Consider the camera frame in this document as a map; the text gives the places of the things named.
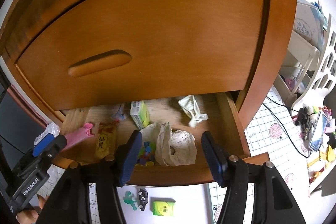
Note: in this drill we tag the white shelf unit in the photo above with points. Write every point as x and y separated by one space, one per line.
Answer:
303 52

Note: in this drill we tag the white carved furniture panel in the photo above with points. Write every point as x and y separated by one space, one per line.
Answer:
323 80

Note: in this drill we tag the yellow snack packet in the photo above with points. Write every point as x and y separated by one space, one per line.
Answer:
106 140

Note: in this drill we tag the clutter pile on floor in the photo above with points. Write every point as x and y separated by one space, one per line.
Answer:
317 133

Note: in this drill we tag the green tissue pack on tray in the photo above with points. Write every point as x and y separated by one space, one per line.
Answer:
163 208

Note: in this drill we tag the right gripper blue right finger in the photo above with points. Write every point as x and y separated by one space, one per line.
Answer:
215 159

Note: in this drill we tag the open lower wooden drawer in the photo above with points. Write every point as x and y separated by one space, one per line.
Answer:
167 117

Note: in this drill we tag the pale blue pink wrapper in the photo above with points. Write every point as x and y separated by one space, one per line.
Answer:
120 115

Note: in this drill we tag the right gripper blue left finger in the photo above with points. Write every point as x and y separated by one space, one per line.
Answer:
126 157

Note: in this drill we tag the black toy car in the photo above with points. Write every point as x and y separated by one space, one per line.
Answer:
143 199

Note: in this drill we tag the green rubber figure toy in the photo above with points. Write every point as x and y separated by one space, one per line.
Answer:
128 199

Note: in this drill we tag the wooden nightstand cabinet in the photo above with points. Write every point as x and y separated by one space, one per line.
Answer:
27 19

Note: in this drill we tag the green tissue pack in drawer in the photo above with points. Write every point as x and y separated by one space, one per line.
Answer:
140 114

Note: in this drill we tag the upper wooden drawer front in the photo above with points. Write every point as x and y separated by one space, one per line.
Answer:
111 51

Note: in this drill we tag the white teal-rimmed tray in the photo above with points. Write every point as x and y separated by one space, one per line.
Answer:
192 204

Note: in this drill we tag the person's left hand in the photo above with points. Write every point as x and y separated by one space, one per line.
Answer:
28 216

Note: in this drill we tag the white plastic clip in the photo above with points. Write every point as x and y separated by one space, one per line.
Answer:
191 108

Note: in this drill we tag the clear plastic bag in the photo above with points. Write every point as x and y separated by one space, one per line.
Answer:
51 128

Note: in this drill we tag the pink hair rollers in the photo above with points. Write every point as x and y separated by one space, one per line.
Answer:
78 136

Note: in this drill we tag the white crumpled cloth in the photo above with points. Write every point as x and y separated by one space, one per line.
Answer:
173 148

